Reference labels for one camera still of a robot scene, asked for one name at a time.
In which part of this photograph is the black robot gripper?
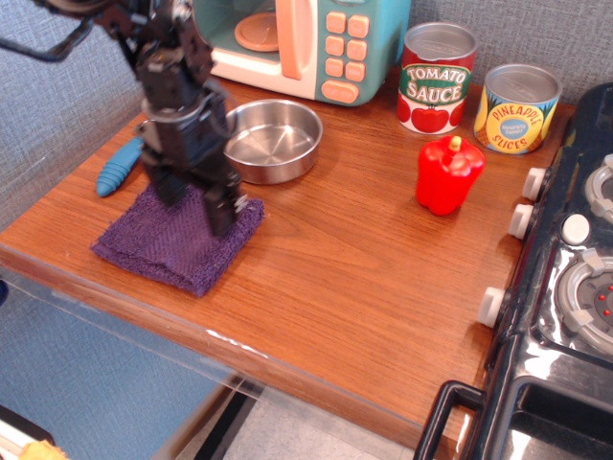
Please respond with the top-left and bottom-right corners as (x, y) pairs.
(137, 91), (246, 237)

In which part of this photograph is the purple towel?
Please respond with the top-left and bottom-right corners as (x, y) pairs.
(92, 186), (264, 297)

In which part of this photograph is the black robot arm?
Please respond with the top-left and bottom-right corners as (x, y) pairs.
(38, 1), (244, 237)

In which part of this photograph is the small steel pot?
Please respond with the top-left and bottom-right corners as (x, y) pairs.
(225, 99), (324, 185)

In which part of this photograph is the teal toy microwave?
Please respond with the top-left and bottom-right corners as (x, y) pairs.
(193, 1), (411, 106)

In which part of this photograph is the red toy bell pepper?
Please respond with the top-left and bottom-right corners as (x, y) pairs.
(416, 135), (486, 216)

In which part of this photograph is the tomato sauce can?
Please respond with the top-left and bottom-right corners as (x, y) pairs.
(397, 22), (478, 134)

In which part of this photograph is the pineapple slices can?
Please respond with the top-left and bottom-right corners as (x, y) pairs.
(473, 63), (562, 155)

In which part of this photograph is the black toy stove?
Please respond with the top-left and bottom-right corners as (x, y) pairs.
(415, 83), (612, 459)

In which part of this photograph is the blue handled toy fork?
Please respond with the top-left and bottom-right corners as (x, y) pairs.
(96, 136), (143, 197)

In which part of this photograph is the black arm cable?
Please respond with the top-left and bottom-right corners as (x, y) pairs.
(0, 16), (95, 63)

